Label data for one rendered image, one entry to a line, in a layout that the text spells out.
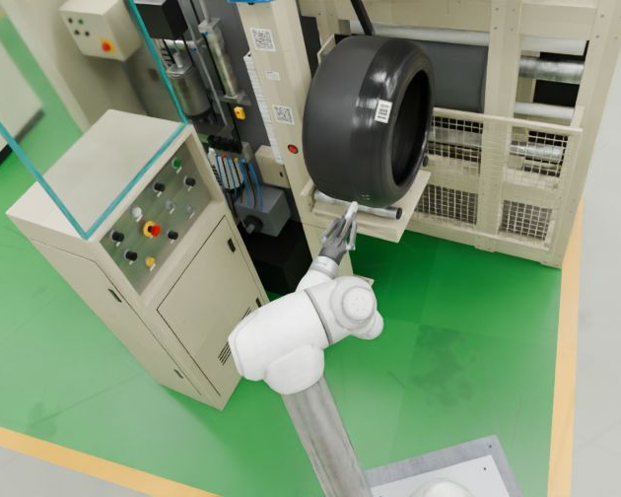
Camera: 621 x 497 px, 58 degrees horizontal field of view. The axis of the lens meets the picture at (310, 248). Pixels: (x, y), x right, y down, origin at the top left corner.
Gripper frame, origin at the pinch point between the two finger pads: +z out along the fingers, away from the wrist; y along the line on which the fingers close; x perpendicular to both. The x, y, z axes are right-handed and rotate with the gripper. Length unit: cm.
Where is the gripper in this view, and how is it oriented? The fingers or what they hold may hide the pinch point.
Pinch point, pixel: (351, 212)
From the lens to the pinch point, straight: 188.2
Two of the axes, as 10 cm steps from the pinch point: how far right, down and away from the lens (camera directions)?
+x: 2.4, 5.2, 8.2
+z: 4.1, -8.2, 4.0
